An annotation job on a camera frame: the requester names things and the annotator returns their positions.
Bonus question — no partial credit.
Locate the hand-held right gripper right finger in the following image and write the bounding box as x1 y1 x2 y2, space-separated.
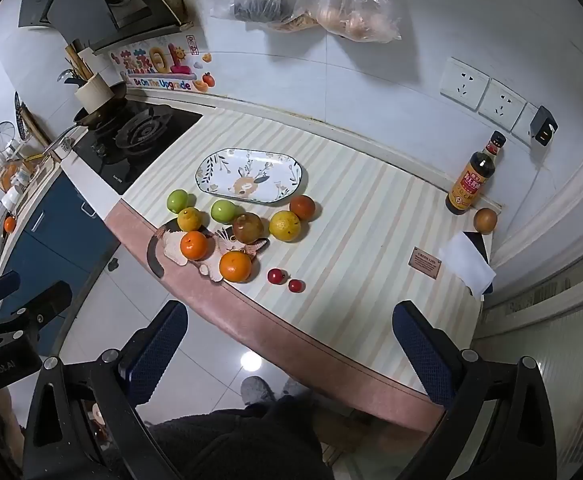
391 300 572 480

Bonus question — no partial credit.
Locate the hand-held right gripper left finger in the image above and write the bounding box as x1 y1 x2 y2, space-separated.
22 300 190 480

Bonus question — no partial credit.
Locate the bright orange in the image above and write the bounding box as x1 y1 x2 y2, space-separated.
180 230 209 261
219 250 253 283

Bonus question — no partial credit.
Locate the yellow citrus fruit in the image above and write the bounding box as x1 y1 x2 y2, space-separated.
270 210 303 243
178 207 203 232

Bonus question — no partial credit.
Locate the green apple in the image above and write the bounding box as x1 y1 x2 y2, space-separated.
166 189 189 214
210 199 237 224

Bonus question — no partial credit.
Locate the reddish brown apple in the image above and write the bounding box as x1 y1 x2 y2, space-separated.
232 212 265 244

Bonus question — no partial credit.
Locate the reddish orange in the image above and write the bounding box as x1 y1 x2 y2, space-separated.
290 195 316 221

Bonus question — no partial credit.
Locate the oval floral ceramic plate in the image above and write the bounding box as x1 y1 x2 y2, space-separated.
194 148 309 205

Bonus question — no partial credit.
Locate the person's left forearm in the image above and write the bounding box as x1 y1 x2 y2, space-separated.
0 389 25 466

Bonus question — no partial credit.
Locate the blue kitchen cabinet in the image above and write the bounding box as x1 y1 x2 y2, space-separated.
0 167 122 306

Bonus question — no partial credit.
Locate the cat shaped mat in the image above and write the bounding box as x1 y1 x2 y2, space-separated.
146 217 272 283

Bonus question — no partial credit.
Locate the white paper sheet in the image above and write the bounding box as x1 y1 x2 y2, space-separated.
439 232 497 298

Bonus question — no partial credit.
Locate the dish rack with cups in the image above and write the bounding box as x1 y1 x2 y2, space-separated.
0 150 47 211

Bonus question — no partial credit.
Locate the grey slipper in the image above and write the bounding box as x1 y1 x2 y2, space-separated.
282 377 312 400
240 376 277 406

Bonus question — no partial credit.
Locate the person's dark fleece clothing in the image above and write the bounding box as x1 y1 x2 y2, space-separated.
102 395 337 480

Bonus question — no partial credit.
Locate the striped tablecloth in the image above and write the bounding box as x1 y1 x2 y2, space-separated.
104 107 505 426

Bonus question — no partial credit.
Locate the brown round fruit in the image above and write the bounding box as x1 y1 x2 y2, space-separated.
474 207 499 234

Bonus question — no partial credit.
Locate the metal strainer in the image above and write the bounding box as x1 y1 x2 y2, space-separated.
0 122 20 158

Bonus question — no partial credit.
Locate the dark sauce bottle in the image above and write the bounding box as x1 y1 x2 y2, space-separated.
445 131 507 216

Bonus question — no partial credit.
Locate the black gas stove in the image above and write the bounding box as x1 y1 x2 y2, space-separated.
72 100 203 196

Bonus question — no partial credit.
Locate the metal wok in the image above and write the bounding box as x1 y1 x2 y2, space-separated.
46 81 128 153

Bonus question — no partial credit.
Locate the white utensil holder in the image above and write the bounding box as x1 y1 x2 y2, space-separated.
74 72 115 113

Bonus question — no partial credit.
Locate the bundle of kitchen utensils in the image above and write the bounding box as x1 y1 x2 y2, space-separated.
56 37 97 86

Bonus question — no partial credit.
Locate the grey range hood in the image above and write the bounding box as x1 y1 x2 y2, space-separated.
19 0 182 53

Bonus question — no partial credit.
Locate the plastic bag with brown contents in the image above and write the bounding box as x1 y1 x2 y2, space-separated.
294 0 402 43

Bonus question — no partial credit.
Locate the white wall socket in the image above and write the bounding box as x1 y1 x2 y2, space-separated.
440 56 491 111
479 79 527 128
514 102 542 147

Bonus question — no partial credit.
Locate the black wall charger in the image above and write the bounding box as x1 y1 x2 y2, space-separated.
529 106 558 147

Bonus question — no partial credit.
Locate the colourful wall sticker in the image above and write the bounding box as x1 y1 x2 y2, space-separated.
110 35 216 93

